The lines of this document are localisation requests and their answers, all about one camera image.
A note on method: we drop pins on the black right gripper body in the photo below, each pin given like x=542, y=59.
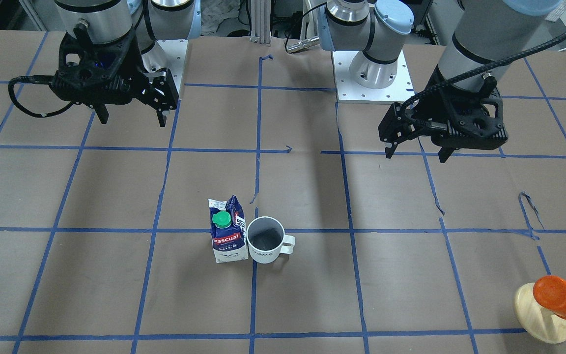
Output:
x=133, y=70

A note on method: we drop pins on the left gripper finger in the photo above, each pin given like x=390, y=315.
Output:
x=444, y=153
x=390, y=149

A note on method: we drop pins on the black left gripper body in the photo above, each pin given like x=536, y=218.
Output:
x=436, y=95

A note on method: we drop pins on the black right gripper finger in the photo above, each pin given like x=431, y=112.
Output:
x=162, y=117
x=101, y=112

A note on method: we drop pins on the Pascual milk carton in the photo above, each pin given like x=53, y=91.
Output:
x=227, y=229

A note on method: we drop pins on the white mug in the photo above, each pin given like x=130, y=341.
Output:
x=267, y=240

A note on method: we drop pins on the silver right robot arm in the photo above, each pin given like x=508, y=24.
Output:
x=152, y=20

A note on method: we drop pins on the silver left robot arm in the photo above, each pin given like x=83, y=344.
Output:
x=490, y=35

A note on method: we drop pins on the orange mug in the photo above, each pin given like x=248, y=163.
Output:
x=550, y=292

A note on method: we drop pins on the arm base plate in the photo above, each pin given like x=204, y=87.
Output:
x=170, y=54
x=374, y=73

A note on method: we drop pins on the aluminium frame post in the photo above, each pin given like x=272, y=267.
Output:
x=260, y=21

